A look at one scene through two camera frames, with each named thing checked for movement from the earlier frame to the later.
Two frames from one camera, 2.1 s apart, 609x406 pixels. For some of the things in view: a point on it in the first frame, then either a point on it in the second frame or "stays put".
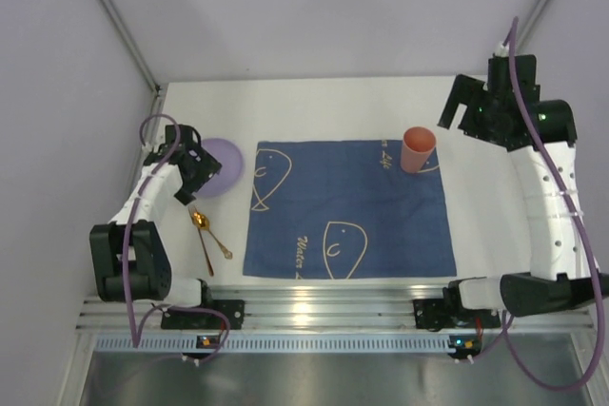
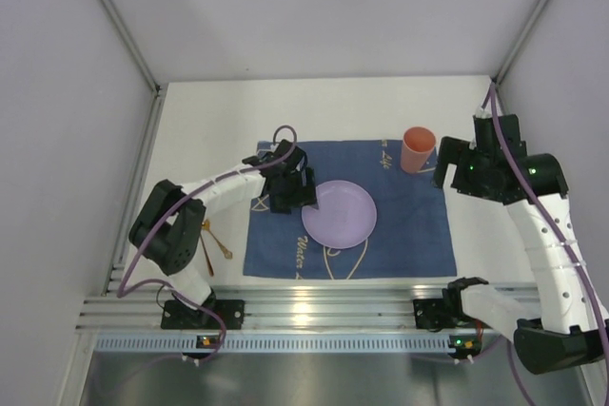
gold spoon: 202,221 stays put
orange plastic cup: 418,145 stays put
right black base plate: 438,314 stays put
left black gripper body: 198,177 to 292,192
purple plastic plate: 230,173 to 345,217
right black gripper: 465,108 to 450,159
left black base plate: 234,309 stays put
